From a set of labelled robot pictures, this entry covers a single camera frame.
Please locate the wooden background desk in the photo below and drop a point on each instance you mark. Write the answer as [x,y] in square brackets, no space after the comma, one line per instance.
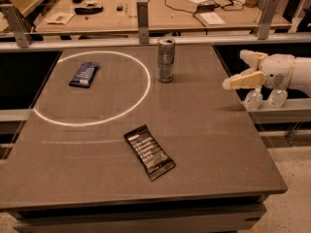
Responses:
[164,16]

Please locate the clear sanitizer bottle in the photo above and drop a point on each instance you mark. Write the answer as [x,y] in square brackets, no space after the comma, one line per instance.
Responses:
[277,98]
[253,99]

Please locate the blue rxbar wrapper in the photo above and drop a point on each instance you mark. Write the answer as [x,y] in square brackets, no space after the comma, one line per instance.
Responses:
[85,74]

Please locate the left metal bracket post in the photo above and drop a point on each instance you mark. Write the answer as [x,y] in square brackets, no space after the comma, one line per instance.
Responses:
[21,28]

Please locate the right metal bracket post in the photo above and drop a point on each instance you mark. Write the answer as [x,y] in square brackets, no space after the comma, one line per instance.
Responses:
[262,31]

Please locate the clear sanitizer bottle left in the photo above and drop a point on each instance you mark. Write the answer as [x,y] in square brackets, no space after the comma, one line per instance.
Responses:
[253,99]

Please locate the black power adapter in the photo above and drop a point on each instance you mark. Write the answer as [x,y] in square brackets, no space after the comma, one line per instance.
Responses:
[205,8]

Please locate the beige paper packet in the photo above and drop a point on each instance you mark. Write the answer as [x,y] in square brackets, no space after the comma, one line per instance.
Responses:
[59,18]

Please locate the metal bracket post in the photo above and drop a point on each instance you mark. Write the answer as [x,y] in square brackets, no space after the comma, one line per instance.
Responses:
[262,31]
[143,21]
[21,28]

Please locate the white paper card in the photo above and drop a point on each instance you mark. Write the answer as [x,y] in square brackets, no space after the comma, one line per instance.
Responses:
[212,18]

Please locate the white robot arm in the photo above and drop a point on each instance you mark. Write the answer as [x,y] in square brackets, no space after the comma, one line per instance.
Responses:
[300,76]

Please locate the middle metal bracket post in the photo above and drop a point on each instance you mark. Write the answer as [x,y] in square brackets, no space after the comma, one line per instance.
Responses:
[143,21]

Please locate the black rxbar chocolate wrapper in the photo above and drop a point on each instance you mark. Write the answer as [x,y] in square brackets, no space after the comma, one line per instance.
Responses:
[150,153]

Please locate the black flat device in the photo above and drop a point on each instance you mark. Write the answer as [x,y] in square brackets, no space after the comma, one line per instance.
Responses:
[88,10]

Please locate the clear sanitizer bottle right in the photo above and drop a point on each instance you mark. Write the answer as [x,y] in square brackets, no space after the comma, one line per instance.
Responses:
[277,98]

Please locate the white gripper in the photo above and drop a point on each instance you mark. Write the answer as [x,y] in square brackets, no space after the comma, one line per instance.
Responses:
[278,71]

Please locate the silver redbull can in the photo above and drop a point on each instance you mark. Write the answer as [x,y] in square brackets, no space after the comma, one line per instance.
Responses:
[165,59]

